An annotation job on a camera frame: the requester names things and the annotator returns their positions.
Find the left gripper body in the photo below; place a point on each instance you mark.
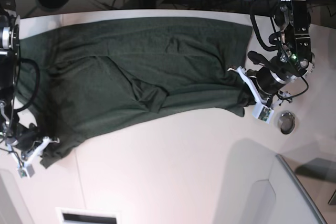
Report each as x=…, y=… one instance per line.
x=269, y=82

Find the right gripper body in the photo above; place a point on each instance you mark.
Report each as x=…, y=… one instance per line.
x=24, y=138

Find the grey tape roll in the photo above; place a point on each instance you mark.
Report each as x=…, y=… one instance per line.
x=286, y=122

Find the dark green t-shirt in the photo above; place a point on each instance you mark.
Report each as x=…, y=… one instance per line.
x=101, y=77

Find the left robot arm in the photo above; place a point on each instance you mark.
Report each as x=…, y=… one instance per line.
x=291, y=41

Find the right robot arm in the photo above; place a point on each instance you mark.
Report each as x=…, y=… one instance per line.
x=11, y=62

